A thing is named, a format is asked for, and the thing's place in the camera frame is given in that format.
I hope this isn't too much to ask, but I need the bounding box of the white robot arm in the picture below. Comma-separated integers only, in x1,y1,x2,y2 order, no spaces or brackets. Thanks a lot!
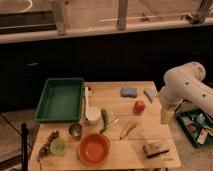
159,62,213,124

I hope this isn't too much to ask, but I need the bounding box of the small metal cup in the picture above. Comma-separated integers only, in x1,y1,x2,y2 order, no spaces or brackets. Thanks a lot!
69,123,82,139

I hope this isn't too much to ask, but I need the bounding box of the green plastic cup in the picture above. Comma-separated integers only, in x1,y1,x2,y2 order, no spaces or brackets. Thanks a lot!
50,138,65,156

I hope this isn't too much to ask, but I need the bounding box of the green bin with items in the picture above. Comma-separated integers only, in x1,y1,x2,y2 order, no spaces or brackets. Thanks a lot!
176,109,213,148

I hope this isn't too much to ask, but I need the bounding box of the blue grey cloth piece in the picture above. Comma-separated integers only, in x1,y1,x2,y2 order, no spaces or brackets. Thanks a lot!
144,88,156,102

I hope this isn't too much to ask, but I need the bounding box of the wooden block eraser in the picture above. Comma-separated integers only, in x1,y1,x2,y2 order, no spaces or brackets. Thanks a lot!
143,141,169,158

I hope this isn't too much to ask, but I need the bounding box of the yellow banana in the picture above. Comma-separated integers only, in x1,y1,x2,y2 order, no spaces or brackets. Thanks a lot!
120,121,137,139

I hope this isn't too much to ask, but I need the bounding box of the blue sponge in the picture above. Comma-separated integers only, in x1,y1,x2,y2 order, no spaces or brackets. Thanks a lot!
120,87,137,98

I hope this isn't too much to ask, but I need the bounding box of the green cucumber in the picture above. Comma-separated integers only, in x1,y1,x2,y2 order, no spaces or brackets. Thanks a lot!
99,109,108,134

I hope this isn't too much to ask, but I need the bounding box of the orange plastic bowl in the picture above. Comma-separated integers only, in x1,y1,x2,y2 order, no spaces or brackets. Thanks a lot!
77,133,110,166

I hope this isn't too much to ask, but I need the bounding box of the green plastic tray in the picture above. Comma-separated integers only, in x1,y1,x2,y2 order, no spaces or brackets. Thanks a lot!
35,78,84,123

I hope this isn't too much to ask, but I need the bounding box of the bunch of red grapes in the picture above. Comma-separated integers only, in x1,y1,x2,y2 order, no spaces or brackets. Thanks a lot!
38,131,59,157

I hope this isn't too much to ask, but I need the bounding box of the black pole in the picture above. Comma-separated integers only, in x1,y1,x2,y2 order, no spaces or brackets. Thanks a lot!
21,123,28,171

